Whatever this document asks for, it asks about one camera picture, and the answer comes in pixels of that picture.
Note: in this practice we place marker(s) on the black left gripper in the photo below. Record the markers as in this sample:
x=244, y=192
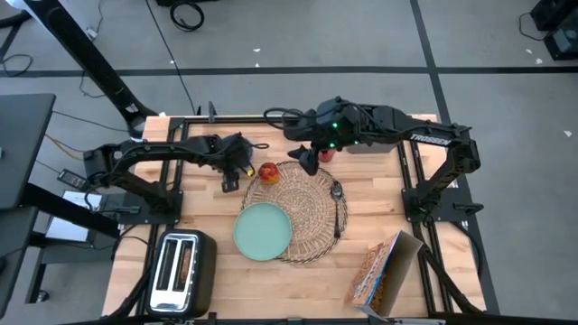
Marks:
x=232, y=153

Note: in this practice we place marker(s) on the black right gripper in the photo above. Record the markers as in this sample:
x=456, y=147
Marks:
x=325, y=124

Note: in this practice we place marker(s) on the red apple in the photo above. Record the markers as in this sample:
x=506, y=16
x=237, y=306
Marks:
x=268, y=173

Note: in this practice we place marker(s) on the black spoon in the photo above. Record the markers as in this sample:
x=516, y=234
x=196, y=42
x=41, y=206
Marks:
x=336, y=203

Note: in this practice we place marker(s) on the pale green plate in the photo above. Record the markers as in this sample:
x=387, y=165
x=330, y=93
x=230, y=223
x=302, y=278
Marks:
x=262, y=231

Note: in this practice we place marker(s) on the orange cereal box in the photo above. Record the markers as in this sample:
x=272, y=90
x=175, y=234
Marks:
x=372, y=275

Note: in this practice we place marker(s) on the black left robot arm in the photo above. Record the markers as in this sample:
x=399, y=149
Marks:
x=149, y=155

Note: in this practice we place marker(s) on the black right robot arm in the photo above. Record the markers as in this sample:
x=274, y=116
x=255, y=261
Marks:
x=433, y=144

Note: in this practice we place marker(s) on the round woven placemat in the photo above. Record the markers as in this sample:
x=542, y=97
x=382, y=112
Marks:
x=311, y=212

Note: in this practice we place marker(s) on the toast slice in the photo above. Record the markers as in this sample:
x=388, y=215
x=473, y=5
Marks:
x=185, y=266

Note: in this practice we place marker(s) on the black and chrome toaster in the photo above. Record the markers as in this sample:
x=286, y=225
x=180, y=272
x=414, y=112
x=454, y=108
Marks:
x=180, y=275

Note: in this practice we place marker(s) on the black power adapter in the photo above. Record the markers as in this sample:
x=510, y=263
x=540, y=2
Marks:
x=72, y=179

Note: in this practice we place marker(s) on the white paper sheets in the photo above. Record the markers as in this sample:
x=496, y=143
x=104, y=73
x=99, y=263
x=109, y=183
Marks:
x=72, y=216

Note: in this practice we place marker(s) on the black stand beam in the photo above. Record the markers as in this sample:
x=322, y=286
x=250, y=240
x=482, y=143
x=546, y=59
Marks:
x=90, y=54

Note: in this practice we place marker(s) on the black desk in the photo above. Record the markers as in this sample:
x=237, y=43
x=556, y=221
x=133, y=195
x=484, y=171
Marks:
x=22, y=149

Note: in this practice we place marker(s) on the black floor equipment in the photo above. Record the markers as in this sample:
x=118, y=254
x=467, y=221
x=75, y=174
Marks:
x=560, y=31

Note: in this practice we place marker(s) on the black table frame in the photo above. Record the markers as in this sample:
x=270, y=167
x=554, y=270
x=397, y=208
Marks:
x=403, y=176

